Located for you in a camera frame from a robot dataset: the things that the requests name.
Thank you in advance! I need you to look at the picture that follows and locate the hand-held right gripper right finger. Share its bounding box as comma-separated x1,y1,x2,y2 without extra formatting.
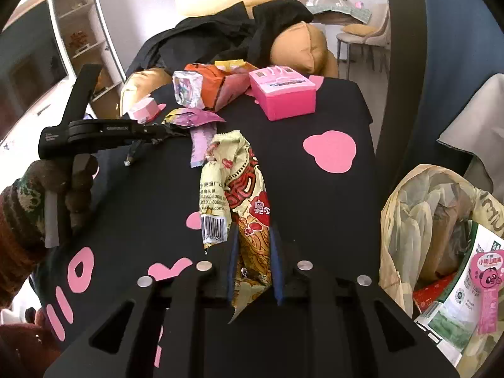
252,224,461,378

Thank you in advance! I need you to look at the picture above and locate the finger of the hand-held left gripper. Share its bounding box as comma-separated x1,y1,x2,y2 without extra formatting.
130,123,190,144
123,141,144,168

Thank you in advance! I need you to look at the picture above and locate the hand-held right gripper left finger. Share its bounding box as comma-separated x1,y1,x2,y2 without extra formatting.
43,222,253,378

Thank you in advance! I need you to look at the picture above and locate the cream red patterned wrapper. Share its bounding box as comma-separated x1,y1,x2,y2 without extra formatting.
199,130,274,324

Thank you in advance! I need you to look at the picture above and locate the yellow plastic bag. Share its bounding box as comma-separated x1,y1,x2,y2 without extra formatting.
380,164,504,378

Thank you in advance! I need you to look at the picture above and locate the green white packet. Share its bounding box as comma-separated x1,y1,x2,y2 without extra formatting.
415,220,504,367

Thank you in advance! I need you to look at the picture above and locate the person's left hand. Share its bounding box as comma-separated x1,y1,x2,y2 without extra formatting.
21,154,100,245

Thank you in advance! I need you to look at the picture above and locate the small pink cup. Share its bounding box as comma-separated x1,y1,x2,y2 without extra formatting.
128,98,168,124

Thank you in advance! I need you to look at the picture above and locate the lilac strip wrapper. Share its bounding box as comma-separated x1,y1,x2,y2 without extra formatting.
190,122,221,170

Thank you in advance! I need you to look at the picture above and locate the silver foil wrapper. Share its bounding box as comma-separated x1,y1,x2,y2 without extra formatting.
172,70,205,109

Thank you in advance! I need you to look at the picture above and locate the orange snack wrapper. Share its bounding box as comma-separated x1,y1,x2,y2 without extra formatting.
185,62,256,113

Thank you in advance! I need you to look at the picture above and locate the black cloth with pink print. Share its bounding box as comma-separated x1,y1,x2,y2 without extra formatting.
29,73,375,378

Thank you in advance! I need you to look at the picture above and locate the television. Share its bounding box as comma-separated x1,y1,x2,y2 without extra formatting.
0,24,69,135

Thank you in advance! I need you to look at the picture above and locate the black jacket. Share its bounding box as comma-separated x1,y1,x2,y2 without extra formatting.
126,0,316,83

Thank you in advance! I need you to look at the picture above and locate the white shelf unit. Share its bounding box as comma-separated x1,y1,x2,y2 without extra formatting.
47,0,127,119

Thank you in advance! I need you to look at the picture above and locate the pink box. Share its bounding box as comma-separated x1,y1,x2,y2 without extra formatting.
248,65,318,122

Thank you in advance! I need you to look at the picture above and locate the brown paper bag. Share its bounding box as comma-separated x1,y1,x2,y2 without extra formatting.
425,193,473,280

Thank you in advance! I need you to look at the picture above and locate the grey dining chair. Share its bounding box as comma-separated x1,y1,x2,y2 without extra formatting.
336,4,390,79

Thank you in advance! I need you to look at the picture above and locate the dining table with cloth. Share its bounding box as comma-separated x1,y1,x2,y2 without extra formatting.
307,0,373,24

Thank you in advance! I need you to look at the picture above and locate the yellow seat cushion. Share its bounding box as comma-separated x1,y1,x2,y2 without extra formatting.
342,23,373,36

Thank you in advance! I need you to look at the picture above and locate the beige blanket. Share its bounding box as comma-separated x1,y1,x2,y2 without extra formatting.
436,72,504,178

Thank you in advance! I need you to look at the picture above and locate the blue fabric cover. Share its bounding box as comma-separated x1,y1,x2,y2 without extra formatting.
374,0,504,190

